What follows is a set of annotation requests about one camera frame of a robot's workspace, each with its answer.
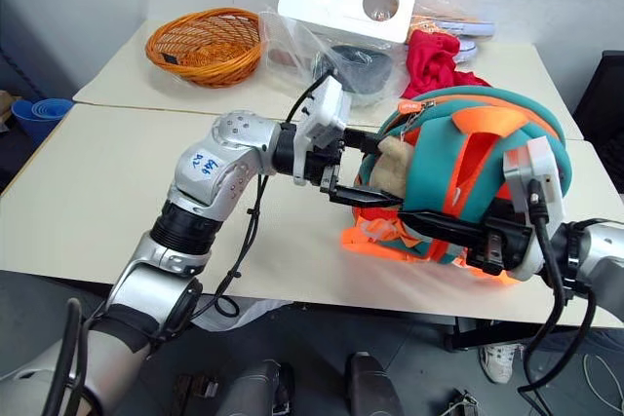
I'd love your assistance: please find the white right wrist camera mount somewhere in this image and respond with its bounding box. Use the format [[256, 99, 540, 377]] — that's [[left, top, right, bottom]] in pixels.
[[501, 136, 567, 284]]

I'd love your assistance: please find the dark rounded shape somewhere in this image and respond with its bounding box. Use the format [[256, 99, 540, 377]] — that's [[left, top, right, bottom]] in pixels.
[[228, 359, 295, 416], [344, 351, 407, 416]]

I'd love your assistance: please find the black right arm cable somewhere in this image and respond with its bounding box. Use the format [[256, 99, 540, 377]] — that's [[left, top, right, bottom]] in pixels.
[[516, 176, 602, 416]]

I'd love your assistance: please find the clear plastic bag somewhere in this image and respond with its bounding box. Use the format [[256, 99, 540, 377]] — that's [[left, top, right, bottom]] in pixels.
[[257, 5, 407, 110]]

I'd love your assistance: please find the black chair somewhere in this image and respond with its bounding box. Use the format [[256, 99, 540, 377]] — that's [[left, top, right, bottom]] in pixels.
[[571, 49, 624, 179]]

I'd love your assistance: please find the person's white shoe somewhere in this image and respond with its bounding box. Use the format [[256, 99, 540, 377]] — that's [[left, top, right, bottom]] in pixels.
[[479, 342, 526, 385]]

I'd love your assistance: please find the orange wicker basket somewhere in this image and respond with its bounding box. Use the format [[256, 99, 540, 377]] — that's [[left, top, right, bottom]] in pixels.
[[144, 7, 265, 89]]

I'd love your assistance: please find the orange and teal backpack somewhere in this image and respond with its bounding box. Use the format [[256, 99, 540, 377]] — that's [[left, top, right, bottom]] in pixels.
[[338, 87, 569, 289]]

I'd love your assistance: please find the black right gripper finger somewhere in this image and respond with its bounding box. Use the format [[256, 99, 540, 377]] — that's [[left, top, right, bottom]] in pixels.
[[398, 209, 488, 243]]

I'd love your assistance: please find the thick black shoulder cable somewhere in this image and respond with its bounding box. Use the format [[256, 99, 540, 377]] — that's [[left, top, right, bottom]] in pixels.
[[41, 297, 85, 416]]

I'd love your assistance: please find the black round item in bag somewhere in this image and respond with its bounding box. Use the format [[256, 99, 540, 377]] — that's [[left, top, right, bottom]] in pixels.
[[315, 44, 394, 96]]

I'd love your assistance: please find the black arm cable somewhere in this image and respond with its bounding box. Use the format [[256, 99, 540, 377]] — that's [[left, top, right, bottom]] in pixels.
[[192, 72, 338, 321], [516, 176, 602, 416]]

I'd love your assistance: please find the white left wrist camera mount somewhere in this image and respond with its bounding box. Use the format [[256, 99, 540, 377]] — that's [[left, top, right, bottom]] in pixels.
[[293, 75, 353, 187]]

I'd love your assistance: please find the white sneaker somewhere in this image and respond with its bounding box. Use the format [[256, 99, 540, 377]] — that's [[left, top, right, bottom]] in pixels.
[[413, 11, 497, 64]]

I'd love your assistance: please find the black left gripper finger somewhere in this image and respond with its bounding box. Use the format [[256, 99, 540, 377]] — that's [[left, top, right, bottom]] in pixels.
[[327, 184, 403, 208], [343, 128, 384, 154]]

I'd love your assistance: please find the black table frame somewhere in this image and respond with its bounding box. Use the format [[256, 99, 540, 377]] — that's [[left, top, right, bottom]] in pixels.
[[441, 316, 558, 353]]

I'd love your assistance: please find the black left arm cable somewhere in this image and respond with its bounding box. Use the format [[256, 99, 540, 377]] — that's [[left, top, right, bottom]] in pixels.
[[192, 72, 338, 321]]

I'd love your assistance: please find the red cloth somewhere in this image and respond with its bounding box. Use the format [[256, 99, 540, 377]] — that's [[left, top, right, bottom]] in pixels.
[[400, 28, 492, 100]]

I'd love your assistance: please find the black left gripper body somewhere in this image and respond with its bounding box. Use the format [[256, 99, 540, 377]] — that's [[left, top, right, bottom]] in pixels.
[[304, 129, 349, 204]]

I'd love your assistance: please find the stack of blue cups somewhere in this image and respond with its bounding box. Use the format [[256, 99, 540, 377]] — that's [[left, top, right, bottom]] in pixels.
[[10, 97, 75, 148]]

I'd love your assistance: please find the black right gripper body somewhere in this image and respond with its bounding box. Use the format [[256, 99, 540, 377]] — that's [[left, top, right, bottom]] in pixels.
[[465, 219, 533, 277]]

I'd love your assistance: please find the beige plush toy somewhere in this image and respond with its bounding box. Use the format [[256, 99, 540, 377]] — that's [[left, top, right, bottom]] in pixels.
[[371, 136, 415, 202]]

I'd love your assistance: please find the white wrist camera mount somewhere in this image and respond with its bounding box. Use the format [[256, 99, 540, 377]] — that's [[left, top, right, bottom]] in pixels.
[[501, 136, 567, 284], [293, 75, 353, 187]]

